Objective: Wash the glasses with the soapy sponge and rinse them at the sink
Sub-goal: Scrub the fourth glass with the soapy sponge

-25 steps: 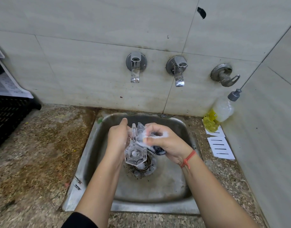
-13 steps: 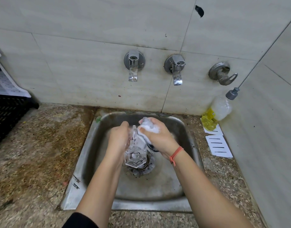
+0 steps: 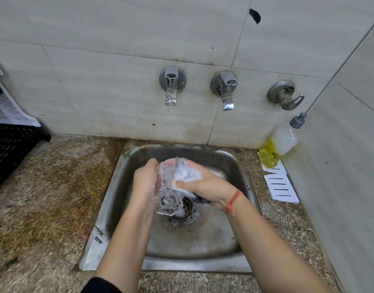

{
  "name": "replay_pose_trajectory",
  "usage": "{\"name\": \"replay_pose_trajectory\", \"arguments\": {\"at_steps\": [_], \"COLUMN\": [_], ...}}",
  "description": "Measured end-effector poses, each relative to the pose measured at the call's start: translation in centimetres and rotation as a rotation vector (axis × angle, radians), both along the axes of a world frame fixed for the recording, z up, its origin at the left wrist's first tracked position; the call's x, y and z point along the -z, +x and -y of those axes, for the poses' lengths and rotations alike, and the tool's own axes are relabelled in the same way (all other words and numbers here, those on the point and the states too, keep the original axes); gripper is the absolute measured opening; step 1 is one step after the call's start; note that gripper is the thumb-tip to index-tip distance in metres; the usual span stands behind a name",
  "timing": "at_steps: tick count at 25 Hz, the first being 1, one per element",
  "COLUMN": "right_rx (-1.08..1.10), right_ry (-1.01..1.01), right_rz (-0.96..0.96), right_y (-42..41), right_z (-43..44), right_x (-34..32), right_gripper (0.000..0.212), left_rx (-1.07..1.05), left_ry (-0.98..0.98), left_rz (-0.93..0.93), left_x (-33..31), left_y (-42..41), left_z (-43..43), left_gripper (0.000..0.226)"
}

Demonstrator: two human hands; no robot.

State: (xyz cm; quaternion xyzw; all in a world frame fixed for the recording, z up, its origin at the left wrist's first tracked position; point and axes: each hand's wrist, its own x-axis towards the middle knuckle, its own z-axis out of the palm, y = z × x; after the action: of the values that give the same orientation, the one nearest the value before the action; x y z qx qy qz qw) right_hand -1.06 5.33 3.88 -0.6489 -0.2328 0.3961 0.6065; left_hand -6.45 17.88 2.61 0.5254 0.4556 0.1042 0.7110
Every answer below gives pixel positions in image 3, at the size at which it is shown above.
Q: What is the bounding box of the person's left forearm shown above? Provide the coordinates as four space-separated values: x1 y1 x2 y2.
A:
94 207 157 293

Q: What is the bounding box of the grey wall valve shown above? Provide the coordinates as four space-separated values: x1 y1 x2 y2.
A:
267 80 306 111

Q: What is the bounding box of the stainless steel sink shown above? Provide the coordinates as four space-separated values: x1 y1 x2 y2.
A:
78 144 262 273

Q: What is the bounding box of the black dish rack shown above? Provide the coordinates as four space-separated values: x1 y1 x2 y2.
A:
0 73 52 196

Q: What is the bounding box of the yellow dish soap bottle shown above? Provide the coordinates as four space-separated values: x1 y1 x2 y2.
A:
259 112 308 170

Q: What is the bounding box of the white drip tray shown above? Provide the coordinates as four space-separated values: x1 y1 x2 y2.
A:
0 61 42 128

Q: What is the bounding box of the person's right hand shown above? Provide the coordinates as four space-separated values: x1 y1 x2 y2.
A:
164 157 243 211

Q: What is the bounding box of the metal sink drain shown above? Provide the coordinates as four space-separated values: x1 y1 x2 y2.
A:
168 199 201 226

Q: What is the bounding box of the chrome wall tap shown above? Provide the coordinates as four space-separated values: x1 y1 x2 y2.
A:
158 65 187 107
210 71 239 112

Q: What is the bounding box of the person's left hand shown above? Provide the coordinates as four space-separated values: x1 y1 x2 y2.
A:
129 157 162 216

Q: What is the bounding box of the dark speckled sponge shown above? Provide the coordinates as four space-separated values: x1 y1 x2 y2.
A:
174 157 212 205

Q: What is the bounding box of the orange wrist thread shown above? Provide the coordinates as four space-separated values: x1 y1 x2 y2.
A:
224 189 244 217

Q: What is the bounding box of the person's right forearm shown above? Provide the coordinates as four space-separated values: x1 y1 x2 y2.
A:
226 195 334 293

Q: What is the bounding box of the clear glass cup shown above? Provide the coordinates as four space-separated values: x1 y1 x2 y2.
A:
153 160 187 217

